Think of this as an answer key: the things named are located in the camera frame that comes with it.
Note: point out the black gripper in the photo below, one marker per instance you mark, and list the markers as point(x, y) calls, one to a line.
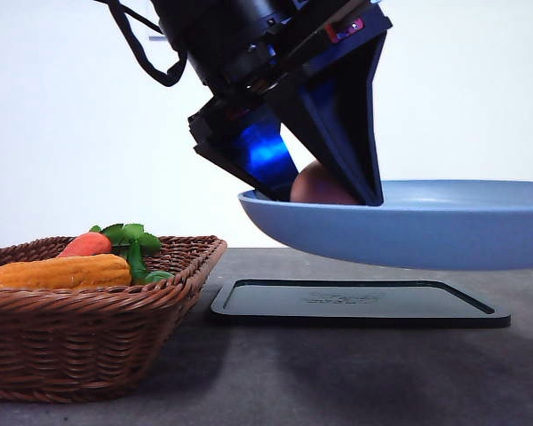
point(333, 113)

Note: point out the brown egg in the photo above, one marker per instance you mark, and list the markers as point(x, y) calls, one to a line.
point(314, 183)

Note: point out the blue plate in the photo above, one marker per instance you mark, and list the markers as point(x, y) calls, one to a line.
point(470, 224)

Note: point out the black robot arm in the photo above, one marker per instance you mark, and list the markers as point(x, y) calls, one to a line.
point(228, 44)

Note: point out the brown wicker basket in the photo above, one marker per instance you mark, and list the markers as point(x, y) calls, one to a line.
point(82, 345)

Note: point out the black tray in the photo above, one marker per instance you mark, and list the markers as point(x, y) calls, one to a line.
point(332, 303)

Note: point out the green leafy toy vegetable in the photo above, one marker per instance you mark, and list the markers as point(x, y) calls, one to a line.
point(131, 242)

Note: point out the green toy pepper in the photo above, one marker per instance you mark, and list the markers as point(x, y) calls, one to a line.
point(158, 275)

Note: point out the orange toy carrot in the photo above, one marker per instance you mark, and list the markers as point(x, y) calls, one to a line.
point(92, 243)

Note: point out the yellow toy corn cob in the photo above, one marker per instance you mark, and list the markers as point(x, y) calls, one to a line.
point(76, 271)

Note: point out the black cable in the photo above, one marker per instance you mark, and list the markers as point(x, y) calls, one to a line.
point(165, 78)

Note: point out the white wall socket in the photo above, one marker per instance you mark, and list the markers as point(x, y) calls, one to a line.
point(156, 37)

